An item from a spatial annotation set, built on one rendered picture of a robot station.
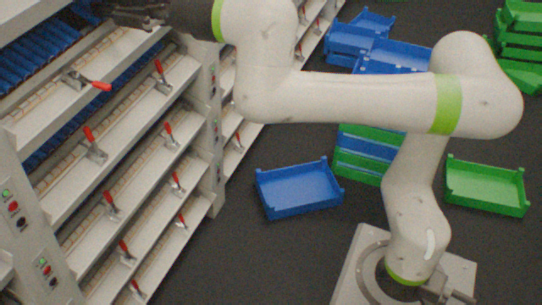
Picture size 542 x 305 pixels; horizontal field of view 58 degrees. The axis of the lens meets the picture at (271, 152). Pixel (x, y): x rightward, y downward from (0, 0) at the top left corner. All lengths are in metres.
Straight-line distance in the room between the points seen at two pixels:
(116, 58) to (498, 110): 0.73
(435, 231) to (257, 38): 0.65
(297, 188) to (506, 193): 0.85
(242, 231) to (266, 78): 1.05
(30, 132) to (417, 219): 0.85
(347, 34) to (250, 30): 1.93
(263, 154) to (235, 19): 1.28
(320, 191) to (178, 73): 0.88
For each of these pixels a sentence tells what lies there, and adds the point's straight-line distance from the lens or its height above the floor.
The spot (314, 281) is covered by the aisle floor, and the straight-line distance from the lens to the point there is 1.72.
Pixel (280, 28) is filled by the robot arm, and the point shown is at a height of 1.05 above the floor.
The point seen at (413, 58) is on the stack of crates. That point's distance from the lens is 2.19.
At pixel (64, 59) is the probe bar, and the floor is 0.95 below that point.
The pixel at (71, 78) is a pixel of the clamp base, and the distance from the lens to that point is 0.96.
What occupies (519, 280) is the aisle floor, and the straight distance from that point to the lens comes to 1.95.
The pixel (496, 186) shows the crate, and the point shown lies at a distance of 2.20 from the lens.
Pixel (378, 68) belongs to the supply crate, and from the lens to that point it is 1.90.
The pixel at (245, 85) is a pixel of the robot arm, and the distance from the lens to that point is 0.85.
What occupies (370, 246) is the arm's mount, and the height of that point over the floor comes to 0.31.
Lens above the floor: 1.47
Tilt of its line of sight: 45 degrees down
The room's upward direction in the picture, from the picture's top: 3 degrees clockwise
